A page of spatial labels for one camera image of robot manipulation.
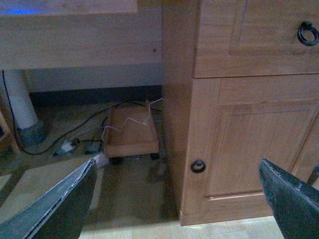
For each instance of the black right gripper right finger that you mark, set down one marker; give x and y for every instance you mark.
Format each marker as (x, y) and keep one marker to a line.
(294, 203)

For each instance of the black ring drawer pull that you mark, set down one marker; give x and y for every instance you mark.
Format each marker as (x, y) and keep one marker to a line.
(307, 34)

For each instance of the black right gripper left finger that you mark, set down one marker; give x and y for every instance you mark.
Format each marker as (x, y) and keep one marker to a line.
(60, 212)

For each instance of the black ring door pull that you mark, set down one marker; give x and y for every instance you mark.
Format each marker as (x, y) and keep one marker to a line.
(198, 166)

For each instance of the white pole with base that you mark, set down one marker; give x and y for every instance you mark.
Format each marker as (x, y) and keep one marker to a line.
(32, 131)

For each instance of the wooden rolling tray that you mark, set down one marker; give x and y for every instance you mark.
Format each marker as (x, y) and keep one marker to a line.
(130, 131)

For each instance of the wooden desk cabinet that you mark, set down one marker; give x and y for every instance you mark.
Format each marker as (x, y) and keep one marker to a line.
(239, 86)

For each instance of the white power adapter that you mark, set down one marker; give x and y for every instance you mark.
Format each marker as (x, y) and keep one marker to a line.
(67, 146)

